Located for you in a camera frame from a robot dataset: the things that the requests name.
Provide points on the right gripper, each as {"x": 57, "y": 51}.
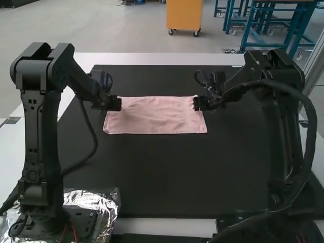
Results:
{"x": 202, "y": 103}

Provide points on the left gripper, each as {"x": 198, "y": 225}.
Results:
{"x": 114, "y": 103}

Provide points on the pale towel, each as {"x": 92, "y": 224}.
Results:
{"x": 157, "y": 116}

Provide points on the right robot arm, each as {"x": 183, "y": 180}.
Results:
{"x": 281, "y": 101}

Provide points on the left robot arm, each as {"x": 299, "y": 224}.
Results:
{"x": 41, "y": 121}

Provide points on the black mat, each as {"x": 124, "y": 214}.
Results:
{"x": 164, "y": 172}

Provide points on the yellow wheeled cabinet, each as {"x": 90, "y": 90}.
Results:
{"x": 183, "y": 15}

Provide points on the silver foil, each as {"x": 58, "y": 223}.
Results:
{"x": 101, "y": 202}

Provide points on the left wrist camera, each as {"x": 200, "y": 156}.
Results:
{"x": 105, "y": 79}

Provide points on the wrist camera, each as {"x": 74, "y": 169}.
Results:
{"x": 105, "y": 79}
{"x": 217, "y": 78}

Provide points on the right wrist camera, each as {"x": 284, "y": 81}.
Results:
{"x": 217, "y": 78}

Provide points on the blue workbench frame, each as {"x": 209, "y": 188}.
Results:
{"x": 294, "y": 22}
{"x": 229, "y": 15}

